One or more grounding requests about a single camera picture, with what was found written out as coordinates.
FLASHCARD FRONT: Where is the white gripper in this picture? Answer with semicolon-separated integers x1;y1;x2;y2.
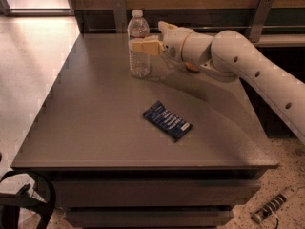
129;21;193;62

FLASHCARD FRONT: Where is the clear plastic water bottle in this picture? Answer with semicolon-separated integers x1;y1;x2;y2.
127;10;151;78

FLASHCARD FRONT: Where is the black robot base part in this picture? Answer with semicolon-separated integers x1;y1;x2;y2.
0;184;42;229

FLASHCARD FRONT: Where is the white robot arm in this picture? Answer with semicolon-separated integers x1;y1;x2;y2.
129;21;305;143

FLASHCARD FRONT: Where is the orange fruit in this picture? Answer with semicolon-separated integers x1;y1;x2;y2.
185;62;199;73

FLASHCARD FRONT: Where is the dark blue snack bar wrapper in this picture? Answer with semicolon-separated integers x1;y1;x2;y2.
142;101;193;142

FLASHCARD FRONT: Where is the grey drawer cabinet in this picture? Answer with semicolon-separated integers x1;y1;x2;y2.
12;34;277;229

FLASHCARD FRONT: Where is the white power strip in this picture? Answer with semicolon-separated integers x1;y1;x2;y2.
251;186;298;224

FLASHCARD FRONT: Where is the left metal bracket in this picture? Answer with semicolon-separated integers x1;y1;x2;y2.
112;0;127;33

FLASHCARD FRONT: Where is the metal bracket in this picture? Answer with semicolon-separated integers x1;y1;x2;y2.
245;0;274;43
112;0;127;33

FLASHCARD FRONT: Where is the right metal bracket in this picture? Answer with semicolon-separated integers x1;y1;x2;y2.
245;0;274;43

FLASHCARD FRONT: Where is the black cable loop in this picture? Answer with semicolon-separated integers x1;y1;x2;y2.
0;170;57;229

